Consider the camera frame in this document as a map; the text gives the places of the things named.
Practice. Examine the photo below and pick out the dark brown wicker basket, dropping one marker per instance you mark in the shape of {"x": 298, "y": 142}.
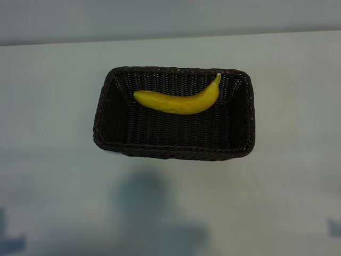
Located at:
{"x": 173, "y": 133}

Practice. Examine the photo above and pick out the yellow banana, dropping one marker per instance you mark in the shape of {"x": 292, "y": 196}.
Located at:
{"x": 181, "y": 105}

